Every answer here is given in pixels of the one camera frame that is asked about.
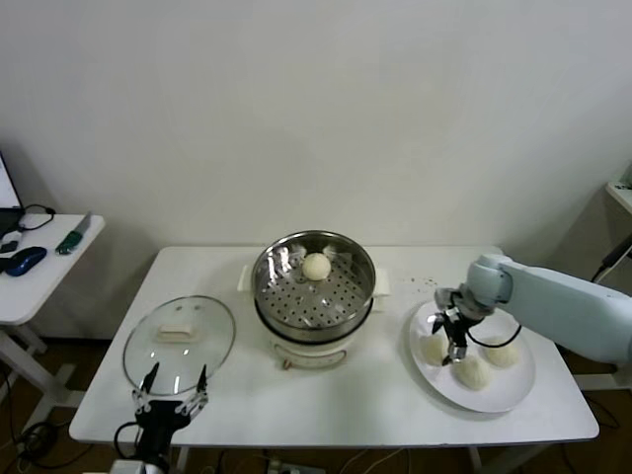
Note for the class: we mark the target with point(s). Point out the white table leg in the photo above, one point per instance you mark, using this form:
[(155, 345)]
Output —
[(181, 461), (474, 461)]

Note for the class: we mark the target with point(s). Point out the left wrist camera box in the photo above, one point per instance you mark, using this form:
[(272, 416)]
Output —
[(129, 467)]

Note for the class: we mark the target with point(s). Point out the blue computer mouse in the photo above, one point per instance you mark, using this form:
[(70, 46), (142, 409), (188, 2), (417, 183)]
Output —
[(27, 260)]

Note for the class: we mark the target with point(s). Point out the black laptop computer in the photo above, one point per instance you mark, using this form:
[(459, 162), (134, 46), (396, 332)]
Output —
[(7, 217)]

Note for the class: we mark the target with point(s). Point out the glass pot lid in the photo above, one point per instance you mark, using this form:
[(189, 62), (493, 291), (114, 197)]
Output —
[(207, 326)]

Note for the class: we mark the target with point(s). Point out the white steamed baozi bun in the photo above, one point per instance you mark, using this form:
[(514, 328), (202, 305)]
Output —
[(474, 376), (430, 351), (503, 356), (316, 267)]

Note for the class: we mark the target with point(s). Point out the white side table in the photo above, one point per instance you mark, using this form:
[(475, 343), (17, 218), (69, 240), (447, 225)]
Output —
[(44, 276)]

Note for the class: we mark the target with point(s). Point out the white electric cooker pot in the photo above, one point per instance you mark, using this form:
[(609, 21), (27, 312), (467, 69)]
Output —
[(306, 356)]

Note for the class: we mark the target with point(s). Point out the white power strip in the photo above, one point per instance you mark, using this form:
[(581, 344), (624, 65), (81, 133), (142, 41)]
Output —
[(286, 466)]

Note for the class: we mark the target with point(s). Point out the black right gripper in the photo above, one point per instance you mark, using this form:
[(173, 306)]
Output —
[(458, 328)]

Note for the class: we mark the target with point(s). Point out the dark crumb specks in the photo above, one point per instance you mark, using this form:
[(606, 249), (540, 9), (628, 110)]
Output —
[(428, 282)]

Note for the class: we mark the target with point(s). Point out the white stand base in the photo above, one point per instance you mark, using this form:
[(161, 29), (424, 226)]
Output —
[(595, 382)]

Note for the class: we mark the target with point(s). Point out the stainless steel steamer basket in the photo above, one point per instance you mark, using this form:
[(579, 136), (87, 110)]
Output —
[(316, 306)]

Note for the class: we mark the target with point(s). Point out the white shelf unit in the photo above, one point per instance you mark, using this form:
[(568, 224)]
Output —
[(619, 197)]

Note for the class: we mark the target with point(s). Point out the white round plate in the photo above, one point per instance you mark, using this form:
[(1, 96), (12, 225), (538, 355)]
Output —
[(513, 390)]

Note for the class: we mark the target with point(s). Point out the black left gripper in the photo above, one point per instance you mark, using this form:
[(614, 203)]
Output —
[(160, 419)]

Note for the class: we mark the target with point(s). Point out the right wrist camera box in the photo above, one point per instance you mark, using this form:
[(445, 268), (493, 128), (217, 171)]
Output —
[(447, 297)]

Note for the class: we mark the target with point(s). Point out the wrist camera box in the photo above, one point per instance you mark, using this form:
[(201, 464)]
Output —
[(129, 467), (447, 297)]

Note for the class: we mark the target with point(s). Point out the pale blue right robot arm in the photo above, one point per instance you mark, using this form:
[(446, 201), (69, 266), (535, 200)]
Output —
[(568, 306)]

